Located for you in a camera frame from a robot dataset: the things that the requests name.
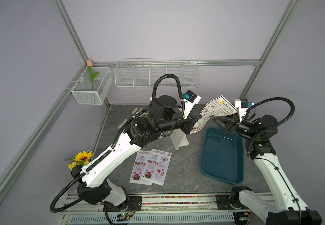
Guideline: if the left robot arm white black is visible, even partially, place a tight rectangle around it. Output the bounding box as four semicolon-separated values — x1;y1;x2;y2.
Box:
49;74;201;213

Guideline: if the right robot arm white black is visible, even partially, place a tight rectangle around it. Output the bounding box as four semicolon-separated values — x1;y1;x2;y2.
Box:
213;97;323;225

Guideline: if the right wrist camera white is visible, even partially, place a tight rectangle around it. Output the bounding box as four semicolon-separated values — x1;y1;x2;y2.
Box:
234;98;255;122

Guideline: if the red special menu sheet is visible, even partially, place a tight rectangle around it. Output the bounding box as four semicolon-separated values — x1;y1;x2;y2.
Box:
129;151;152;186

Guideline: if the yellow sunflower bouquet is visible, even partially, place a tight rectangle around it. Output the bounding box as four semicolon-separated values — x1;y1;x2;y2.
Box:
64;151;93;171

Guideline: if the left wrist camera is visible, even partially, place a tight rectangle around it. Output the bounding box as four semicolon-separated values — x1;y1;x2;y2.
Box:
183;90;201;119

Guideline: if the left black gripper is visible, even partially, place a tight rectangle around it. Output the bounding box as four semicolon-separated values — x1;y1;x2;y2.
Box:
158;106;202;136

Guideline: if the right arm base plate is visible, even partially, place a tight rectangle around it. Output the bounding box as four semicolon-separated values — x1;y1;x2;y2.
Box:
214;194;251;212

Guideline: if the white wire wall rack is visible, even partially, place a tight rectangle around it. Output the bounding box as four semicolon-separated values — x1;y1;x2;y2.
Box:
115;58;200;88

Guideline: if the aluminium front rail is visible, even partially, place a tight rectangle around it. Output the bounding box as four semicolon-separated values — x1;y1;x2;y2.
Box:
57;192;264;225

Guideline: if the teal plastic tray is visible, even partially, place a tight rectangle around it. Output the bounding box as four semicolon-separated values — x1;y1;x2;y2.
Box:
200;127;244;185

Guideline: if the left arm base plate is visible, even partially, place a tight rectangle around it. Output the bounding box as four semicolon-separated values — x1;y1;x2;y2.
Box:
104;196;142;212

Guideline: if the white menu holder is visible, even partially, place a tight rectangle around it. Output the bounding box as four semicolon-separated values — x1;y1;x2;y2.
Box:
170;129;189;150

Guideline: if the white mesh wall basket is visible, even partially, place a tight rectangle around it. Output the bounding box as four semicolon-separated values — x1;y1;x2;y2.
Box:
71;67;113;105

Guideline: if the pink artificial tulip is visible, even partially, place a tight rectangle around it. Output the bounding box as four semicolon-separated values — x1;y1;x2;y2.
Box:
86;59;99;91

